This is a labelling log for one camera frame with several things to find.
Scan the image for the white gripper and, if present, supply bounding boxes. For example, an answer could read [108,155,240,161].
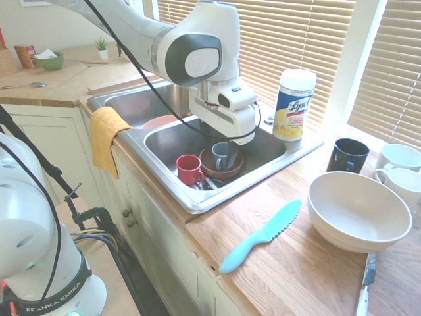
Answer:
[189,94,258,167]

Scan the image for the teal plastic serrated knife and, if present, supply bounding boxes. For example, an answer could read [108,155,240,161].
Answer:
[218,198,303,275]

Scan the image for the metal sink strainer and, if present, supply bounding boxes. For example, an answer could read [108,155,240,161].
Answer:
[189,176,228,192]

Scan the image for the stainless steel double sink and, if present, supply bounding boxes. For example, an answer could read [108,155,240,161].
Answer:
[86,80,326,215]

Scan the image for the cream sink base cabinet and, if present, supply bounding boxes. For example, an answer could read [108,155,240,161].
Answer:
[78,105,260,316]

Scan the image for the grey blue mug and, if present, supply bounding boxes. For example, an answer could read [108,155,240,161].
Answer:
[210,142,236,171]

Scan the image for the brown ceramic bowl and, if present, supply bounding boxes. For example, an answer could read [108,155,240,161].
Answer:
[199,147,245,180]

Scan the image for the red mug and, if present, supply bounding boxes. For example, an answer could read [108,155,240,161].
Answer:
[176,154,206,186]

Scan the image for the pink plate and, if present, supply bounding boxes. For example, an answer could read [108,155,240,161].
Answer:
[141,115,179,130]

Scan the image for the Lysol wipes canister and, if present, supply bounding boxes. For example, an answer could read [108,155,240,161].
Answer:
[272,68,318,143]

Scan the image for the yellow dish cloth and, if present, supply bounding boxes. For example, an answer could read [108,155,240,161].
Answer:
[89,105,134,180]

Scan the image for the black mug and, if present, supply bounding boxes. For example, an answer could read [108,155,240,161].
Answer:
[326,138,371,174]

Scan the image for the wide beige window blind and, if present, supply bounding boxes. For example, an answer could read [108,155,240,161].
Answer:
[157,0,357,133]

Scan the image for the black metal clamp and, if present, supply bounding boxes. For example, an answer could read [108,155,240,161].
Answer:
[63,182,115,238]

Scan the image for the large white bowl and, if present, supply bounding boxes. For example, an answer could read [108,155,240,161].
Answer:
[307,171,414,254]

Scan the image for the spiky plant in white pot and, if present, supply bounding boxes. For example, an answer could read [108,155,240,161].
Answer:
[94,36,110,61]

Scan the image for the brown robot mounting table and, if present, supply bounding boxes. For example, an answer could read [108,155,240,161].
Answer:
[51,196,143,316]

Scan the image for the white mug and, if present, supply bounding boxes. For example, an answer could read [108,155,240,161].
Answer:
[374,167,421,210]
[374,143,421,174]

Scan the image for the narrow beige window blind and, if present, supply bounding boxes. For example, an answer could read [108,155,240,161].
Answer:
[347,0,421,151]

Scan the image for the green bowl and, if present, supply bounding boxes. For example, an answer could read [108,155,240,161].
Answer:
[33,51,65,72]

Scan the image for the metal spoon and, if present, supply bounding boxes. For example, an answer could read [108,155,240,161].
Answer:
[0,81,47,91]

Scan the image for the white crumpled paper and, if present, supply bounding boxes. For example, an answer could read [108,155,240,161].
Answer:
[34,49,59,61]

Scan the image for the orange cardboard box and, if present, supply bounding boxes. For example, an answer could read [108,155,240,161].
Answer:
[13,44,39,70]

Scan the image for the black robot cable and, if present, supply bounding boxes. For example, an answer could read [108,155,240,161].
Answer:
[0,0,263,303]

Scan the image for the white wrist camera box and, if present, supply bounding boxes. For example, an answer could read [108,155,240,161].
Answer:
[209,81,258,112]

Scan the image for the coloured wire bundle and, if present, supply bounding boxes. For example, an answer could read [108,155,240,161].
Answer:
[70,228,146,316]

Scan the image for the black camera stand leg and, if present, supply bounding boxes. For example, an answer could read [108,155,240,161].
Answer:
[0,104,80,199]

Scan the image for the white handled metal knife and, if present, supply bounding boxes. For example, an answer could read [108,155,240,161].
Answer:
[354,251,378,316]

